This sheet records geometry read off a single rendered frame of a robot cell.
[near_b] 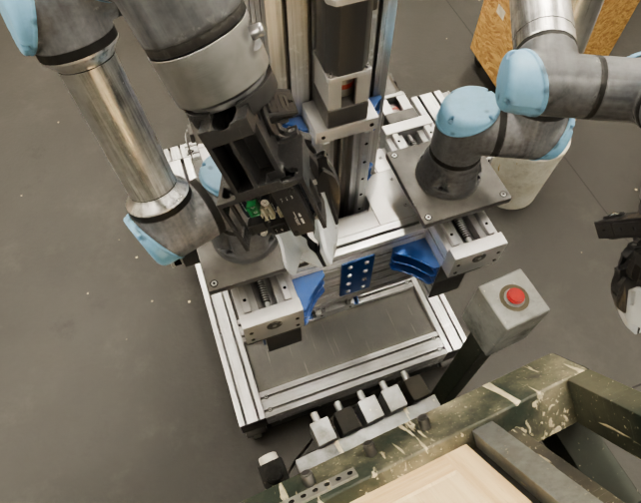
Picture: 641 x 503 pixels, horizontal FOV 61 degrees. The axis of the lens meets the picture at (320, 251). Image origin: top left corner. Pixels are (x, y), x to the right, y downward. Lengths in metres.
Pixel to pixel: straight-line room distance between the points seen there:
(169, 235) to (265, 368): 1.04
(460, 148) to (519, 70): 0.49
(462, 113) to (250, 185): 0.78
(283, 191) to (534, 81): 0.39
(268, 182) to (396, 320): 1.64
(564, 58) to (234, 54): 0.45
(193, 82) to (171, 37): 0.03
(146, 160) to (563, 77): 0.61
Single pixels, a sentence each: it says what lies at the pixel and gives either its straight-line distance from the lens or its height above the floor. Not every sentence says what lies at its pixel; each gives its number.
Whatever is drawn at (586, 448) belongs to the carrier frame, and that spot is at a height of 0.79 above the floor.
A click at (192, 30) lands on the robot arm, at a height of 1.83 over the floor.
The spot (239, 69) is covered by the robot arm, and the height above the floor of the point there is 1.80.
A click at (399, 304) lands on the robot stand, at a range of 2.04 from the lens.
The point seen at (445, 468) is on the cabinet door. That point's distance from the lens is 1.16.
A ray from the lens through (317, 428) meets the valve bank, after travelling 1.31.
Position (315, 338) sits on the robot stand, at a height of 0.21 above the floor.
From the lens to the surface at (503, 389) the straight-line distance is 1.30.
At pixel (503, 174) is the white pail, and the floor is 0.22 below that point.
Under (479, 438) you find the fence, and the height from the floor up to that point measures 0.92.
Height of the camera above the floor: 2.05
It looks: 60 degrees down
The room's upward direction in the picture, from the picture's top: straight up
